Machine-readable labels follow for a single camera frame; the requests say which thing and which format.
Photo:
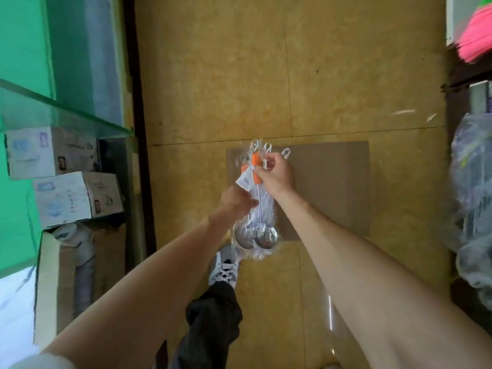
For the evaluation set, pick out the person's right hand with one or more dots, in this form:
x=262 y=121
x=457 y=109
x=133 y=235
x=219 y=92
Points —
x=275 y=174

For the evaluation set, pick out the pink green broom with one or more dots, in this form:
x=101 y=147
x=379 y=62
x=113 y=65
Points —
x=476 y=33
x=461 y=80

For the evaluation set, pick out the person's right forearm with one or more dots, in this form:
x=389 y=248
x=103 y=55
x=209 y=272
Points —
x=377 y=288

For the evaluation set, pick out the person's left hand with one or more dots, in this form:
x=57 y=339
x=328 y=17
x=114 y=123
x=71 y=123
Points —
x=234 y=205

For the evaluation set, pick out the pile of plastic wrapped utensils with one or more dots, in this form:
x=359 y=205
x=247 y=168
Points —
x=473 y=203

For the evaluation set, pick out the black trousers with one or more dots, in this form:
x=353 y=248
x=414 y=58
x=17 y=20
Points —
x=207 y=326

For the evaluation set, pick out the white flat board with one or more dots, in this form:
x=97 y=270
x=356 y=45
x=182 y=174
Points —
x=461 y=15

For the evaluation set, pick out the person's left forearm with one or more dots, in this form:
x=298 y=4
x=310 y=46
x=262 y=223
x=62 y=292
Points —
x=146 y=296

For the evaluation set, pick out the grey white sneaker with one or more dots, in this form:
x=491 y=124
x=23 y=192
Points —
x=224 y=269

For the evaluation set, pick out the brown cardboard sheet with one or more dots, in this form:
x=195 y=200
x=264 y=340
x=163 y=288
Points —
x=330 y=188

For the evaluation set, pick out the white printed carton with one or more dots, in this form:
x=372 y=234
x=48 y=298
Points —
x=50 y=151
x=77 y=199

